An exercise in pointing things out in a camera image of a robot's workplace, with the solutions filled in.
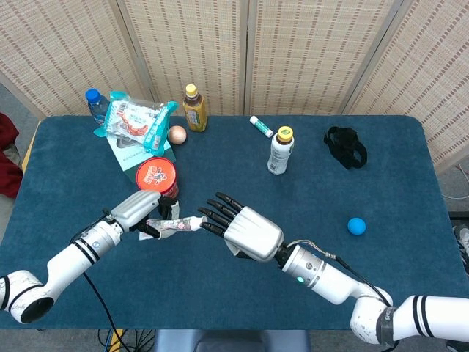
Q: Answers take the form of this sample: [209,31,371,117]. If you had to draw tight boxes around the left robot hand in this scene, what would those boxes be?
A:
[109,189,182,240]

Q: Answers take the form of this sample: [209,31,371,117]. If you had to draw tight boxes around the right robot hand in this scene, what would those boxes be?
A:
[196,191,285,263]

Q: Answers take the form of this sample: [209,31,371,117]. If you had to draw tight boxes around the white toothpaste tube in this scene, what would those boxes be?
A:
[138,215,209,242]

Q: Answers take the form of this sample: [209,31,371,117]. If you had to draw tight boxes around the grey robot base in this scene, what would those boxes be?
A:
[152,329,312,352]

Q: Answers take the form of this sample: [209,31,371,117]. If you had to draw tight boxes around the red canister with orange lid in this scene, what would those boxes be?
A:
[135,156,180,201]

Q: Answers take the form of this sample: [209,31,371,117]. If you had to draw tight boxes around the green white paper box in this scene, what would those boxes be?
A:
[106,133,177,183]

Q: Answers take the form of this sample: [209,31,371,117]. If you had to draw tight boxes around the blue-capped water bottle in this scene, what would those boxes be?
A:
[84,88,111,126]

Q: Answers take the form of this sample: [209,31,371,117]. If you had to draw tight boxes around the blue table mat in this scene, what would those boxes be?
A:
[0,114,457,333]

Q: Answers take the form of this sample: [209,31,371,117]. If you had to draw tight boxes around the brown egg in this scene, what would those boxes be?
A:
[167,125,188,146]

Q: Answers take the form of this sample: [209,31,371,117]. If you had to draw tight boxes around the white milk tea bottle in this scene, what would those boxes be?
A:
[267,125,295,176]

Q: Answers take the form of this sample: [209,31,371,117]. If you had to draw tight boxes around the teal white snack bag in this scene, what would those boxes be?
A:
[92,90,180,156]

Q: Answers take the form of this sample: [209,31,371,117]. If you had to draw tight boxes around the small white green tube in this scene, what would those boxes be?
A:
[249,115,274,139]

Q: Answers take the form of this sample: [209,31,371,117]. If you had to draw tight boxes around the blue ball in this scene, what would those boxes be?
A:
[347,216,367,236]

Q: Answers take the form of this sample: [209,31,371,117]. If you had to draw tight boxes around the yellow tea bottle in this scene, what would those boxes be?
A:
[182,84,208,133]

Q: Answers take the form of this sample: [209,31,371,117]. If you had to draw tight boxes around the red cloth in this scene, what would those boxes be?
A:
[0,111,24,199]

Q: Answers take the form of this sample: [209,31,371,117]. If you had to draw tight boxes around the woven folding screen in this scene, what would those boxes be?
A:
[0,0,469,175]

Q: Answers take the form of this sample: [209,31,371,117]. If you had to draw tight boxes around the black floor cables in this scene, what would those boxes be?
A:
[97,328,157,352]

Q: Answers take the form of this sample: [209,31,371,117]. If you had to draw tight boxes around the black strap bundle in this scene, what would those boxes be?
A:
[322,125,369,170]

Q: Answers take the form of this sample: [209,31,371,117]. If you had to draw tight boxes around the white floor cable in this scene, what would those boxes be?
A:
[441,164,469,201]

